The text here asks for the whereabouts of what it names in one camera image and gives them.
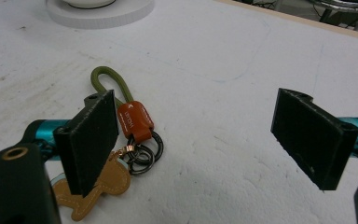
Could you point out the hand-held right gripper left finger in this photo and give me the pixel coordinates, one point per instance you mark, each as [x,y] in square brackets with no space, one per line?
[85,146]

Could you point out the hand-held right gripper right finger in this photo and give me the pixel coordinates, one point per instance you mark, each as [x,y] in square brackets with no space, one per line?
[313,140]

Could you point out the white round base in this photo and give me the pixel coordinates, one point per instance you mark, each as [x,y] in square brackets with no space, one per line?
[101,14]

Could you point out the metal stand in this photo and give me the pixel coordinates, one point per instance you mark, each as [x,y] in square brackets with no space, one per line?
[343,9]

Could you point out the white bowl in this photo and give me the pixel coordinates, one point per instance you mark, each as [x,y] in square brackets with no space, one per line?
[88,3]

